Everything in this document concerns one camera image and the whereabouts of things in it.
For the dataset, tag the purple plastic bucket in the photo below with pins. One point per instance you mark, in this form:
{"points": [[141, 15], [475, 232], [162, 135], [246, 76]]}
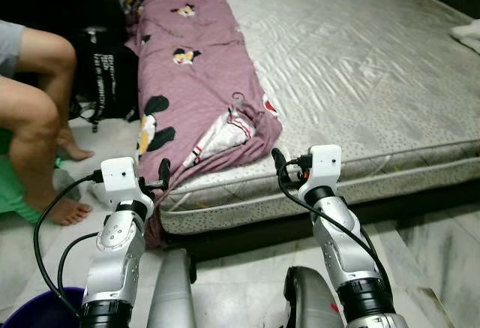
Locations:
{"points": [[45, 313]]}

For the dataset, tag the grey patterned mattress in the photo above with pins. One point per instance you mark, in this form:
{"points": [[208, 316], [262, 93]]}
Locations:
{"points": [[360, 65]]}

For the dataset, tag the black bed frame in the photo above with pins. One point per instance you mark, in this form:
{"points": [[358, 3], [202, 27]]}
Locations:
{"points": [[337, 215]]}

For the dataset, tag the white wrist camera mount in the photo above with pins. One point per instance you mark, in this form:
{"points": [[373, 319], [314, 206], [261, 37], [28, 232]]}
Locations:
{"points": [[120, 176], [324, 163]]}

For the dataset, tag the pink cartoon print blanket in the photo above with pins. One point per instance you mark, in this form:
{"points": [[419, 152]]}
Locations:
{"points": [[195, 80]]}

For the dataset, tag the grey right robot leg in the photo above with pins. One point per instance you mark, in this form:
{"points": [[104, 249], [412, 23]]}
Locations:
{"points": [[307, 302]]}

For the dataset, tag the grey left robot leg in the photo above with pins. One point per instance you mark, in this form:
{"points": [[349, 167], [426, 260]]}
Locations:
{"points": [[172, 290]]}

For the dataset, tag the person in grey shorts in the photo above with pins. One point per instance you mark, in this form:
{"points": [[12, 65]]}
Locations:
{"points": [[30, 118]]}

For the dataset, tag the grey robot leg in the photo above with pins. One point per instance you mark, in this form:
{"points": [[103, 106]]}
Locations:
{"points": [[172, 290], [307, 302]]}

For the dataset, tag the green plastic stool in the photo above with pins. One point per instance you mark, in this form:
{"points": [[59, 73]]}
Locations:
{"points": [[11, 193]]}

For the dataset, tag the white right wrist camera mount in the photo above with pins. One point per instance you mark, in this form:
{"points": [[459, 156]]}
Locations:
{"points": [[324, 163]]}

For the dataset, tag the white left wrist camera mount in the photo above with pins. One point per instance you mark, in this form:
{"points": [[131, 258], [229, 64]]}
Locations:
{"points": [[120, 176]]}

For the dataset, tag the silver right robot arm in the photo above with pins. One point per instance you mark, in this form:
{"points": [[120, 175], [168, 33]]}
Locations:
{"points": [[337, 238]]}

